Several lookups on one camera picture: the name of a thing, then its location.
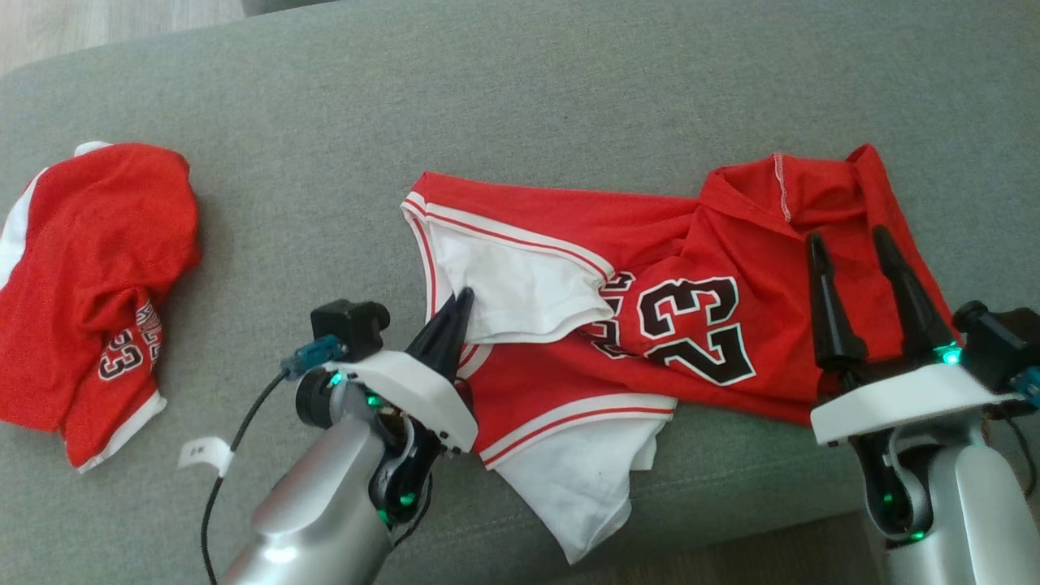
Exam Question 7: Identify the white left cable tag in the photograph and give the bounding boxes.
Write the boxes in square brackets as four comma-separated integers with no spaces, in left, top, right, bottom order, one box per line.
[178,436,235,479]

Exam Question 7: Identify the red number 23 jersey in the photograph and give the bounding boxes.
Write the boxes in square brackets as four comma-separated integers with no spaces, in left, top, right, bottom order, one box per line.
[401,144,956,565]

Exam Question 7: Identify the red basketball shorts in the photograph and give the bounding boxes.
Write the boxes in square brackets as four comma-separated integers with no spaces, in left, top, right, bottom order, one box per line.
[0,141,202,475]

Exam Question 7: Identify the grey sofa seat cushion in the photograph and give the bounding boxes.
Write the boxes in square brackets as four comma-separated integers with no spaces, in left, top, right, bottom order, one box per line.
[0,0,1040,585]

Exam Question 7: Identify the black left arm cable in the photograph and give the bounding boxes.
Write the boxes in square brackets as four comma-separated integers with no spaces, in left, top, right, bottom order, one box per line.
[201,335,347,585]

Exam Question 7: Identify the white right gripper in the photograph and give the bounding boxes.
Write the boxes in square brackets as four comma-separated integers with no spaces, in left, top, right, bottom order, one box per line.
[806,225,1021,446]

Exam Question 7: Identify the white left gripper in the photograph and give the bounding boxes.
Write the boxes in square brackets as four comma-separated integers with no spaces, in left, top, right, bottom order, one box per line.
[329,286,479,453]

